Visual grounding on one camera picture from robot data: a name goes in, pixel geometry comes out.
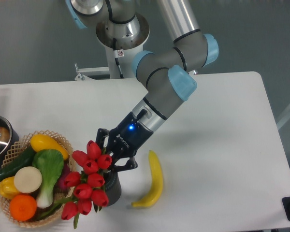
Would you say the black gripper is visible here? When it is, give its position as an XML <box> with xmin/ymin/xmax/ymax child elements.
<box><xmin>95</xmin><ymin>111</ymin><xmax>153</xmax><ymax>173</ymax></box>

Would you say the dark grey ribbed vase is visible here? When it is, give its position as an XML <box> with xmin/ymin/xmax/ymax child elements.
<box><xmin>103</xmin><ymin>172</ymin><xmax>121</xmax><ymax>206</ymax></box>

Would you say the red tulip bouquet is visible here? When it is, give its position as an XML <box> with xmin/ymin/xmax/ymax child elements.
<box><xmin>53</xmin><ymin>140</ymin><xmax>112</xmax><ymax>229</ymax></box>

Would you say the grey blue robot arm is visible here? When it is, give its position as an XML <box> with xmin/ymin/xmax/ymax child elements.
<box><xmin>66</xmin><ymin>0</ymin><xmax>219</xmax><ymax>173</ymax></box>

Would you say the yellow banana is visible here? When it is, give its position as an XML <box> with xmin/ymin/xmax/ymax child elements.
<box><xmin>131</xmin><ymin>150</ymin><xmax>163</xmax><ymax>208</ymax></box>

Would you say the purple sweet potato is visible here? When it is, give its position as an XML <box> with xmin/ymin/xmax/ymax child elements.
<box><xmin>57</xmin><ymin>163</ymin><xmax>71</xmax><ymax>190</ymax></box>

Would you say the green bok choy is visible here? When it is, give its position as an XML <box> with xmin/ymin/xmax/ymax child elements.
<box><xmin>32</xmin><ymin>149</ymin><xmax>64</xmax><ymax>208</ymax></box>

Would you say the yellow squash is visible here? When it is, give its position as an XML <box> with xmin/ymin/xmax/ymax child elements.
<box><xmin>30</xmin><ymin>134</ymin><xmax>69</xmax><ymax>160</ymax></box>

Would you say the dark green cucumber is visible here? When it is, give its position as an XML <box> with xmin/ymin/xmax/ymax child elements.
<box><xmin>0</xmin><ymin>145</ymin><xmax>36</xmax><ymax>182</ymax></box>

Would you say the beige round disc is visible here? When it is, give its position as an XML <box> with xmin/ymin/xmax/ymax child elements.
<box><xmin>14</xmin><ymin>166</ymin><xmax>42</xmax><ymax>193</ymax></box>

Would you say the green chili pepper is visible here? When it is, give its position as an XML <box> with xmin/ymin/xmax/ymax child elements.
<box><xmin>34</xmin><ymin>203</ymin><xmax>62</xmax><ymax>221</ymax></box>

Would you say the woven wicker basket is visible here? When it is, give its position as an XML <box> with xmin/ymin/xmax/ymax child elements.
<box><xmin>0</xmin><ymin>130</ymin><xmax>73</xmax><ymax>229</ymax></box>

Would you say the orange fruit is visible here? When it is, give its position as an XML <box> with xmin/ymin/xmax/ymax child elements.
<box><xmin>9</xmin><ymin>194</ymin><xmax>37</xmax><ymax>221</ymax></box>

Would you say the yellow bell pepper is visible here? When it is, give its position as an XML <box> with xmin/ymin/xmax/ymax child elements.
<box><xmin>0</xmin><ymin>176</ymin><xmax>21</xmax><ymax>200</ymax></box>

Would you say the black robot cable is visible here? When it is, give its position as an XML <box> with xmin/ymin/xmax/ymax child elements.
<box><xmin>112</xmin><ymin>38</ymin><xmax>124</xmax><ymax>79</ymax></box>

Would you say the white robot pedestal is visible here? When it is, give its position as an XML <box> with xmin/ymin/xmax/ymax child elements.
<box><xmin>74</xmin><ymin>12</ymin><xmax>160</xmax><ymax>81</ymax></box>

